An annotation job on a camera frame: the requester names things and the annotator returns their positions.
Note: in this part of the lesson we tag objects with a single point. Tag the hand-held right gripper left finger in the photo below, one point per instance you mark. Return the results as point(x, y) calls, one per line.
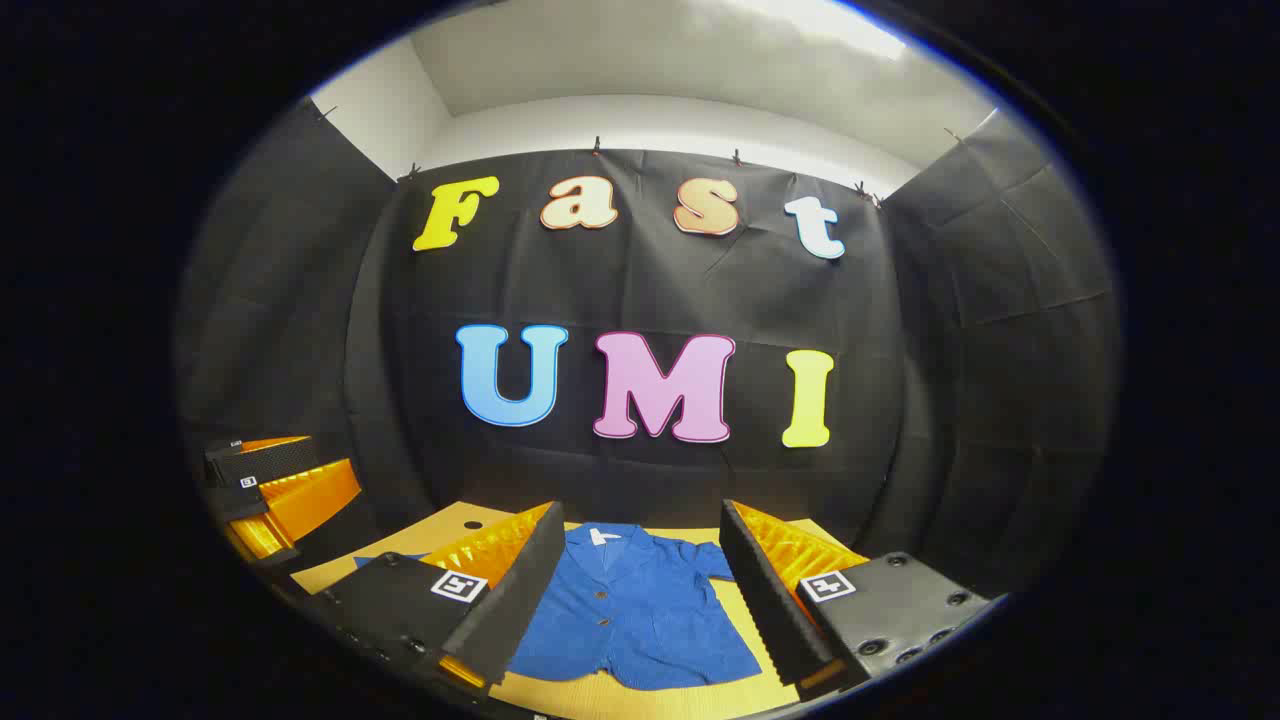
point(520, 590)

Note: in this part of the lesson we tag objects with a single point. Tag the blue button jacket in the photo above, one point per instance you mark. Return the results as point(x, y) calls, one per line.
point(640, 620)

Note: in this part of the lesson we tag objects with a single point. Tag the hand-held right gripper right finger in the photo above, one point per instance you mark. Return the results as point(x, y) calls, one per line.
point(765, 600)

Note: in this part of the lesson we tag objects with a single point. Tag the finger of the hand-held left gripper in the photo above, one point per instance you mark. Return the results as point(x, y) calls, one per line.
point(310, 495)
point(270, 460)

